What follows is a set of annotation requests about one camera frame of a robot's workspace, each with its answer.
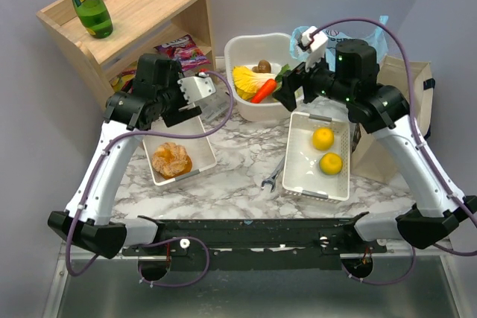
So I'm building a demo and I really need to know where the yellow cabbage toy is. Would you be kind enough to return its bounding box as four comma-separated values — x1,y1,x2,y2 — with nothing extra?
233,66,276,101

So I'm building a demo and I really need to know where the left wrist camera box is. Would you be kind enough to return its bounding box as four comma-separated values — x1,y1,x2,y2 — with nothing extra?
177,72,216,104

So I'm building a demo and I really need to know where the floral canvas tote bag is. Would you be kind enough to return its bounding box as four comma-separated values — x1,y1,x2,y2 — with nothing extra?
350,54,437,183

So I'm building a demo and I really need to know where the brown mushroom toy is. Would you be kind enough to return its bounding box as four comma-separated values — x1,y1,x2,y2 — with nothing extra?
252,60,272,73

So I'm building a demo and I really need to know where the silver combination wrench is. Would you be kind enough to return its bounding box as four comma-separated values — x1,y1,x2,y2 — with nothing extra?
261,156,285,192

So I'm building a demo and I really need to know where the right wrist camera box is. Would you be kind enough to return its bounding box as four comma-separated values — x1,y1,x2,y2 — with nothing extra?
294,26,328,71

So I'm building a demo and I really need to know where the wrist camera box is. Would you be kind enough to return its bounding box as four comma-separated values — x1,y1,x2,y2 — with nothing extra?
294,26,328,71
177,72,216,104

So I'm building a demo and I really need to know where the red chili pepper toy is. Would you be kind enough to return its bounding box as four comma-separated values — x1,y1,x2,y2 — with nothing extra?
250,64,290,104

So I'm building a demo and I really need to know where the orange bread slice toy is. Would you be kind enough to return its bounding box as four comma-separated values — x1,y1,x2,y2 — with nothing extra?
151,142,192,179

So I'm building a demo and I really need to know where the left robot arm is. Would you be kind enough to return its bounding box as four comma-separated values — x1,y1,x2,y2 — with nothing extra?
47,54,215,258

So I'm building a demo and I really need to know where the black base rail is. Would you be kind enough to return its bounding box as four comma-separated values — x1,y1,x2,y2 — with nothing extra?
122,217,387,271

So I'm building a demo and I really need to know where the yellow chip bag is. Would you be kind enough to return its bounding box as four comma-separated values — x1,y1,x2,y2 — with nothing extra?
110,69,136,92

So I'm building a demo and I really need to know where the green glass bottle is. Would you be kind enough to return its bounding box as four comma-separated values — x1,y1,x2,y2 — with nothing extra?
72,0,113,39

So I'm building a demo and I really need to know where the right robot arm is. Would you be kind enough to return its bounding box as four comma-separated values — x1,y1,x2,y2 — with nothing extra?
273,39,476,249

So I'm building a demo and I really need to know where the wooden shelf unit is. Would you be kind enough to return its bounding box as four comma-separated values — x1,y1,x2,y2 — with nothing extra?
37,0,215,106

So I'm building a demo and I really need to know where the large white plastic tub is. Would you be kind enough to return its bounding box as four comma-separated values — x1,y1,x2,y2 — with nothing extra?
224,33,299,121

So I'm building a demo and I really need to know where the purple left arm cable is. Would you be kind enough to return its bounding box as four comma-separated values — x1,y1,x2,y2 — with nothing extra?
65,70,235,289

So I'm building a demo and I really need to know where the white perforated plastic basket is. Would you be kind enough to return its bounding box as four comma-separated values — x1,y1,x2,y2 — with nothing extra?
282,112,351,203

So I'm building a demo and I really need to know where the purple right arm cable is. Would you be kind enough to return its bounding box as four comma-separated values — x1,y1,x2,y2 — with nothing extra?
312,17,477,286

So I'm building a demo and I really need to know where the yellow lemon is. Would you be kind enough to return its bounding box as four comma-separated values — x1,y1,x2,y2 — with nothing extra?
312,127,335,151

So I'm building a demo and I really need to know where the clear plastic organizer box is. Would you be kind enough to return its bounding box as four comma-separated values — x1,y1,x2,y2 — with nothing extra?
199,89,230,122

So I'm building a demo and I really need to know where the green lime toy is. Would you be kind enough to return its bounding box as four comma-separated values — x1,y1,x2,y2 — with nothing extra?
319,153,343,175

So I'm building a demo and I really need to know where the pink candy bag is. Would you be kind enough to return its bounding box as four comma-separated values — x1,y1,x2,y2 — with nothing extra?
154,34,210,71

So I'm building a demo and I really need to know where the light blue plastic grocery bag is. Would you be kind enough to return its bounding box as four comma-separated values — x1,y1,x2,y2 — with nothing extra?
289,26,388,68

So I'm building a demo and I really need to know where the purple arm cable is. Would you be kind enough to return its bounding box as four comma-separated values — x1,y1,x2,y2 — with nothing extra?
65,70,235,289
312,17,477,286

